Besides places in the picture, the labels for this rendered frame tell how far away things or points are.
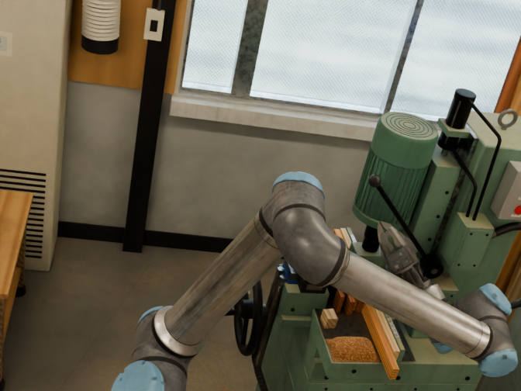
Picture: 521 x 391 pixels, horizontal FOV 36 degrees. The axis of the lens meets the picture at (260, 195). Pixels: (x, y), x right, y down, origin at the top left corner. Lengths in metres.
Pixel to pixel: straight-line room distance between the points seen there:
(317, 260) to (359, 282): 0.12
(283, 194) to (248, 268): 0.21
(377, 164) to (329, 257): 0.66
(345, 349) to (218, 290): 0.55
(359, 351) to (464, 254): 0.41
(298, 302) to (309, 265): 0.79
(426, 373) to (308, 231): 1.06
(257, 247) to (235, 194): 2.13
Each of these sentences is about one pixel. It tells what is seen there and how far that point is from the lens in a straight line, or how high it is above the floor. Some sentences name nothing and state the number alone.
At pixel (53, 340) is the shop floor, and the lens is 3.52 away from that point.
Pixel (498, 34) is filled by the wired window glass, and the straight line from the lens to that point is 3.88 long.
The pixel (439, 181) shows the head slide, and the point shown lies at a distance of 2.32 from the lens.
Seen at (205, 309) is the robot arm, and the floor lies 1.17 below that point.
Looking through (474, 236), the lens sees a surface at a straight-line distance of 2.32.
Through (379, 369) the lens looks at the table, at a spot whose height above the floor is 0.88.
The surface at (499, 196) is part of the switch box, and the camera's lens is 2.35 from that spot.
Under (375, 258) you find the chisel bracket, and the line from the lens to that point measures 2.47.
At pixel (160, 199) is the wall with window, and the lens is 3.93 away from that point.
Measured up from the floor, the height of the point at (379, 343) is 0.93.
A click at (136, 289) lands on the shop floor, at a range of 3.80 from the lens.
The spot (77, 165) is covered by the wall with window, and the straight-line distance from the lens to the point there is 3.85.
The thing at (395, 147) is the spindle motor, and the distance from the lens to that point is 2.21.
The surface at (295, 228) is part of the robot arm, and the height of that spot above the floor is 1.52.
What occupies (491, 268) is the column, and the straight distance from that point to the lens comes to 2.55.
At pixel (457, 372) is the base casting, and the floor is 0.76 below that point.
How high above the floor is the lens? 2.43
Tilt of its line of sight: 32 degrees down
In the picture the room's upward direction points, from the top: 13 degrees clockwise
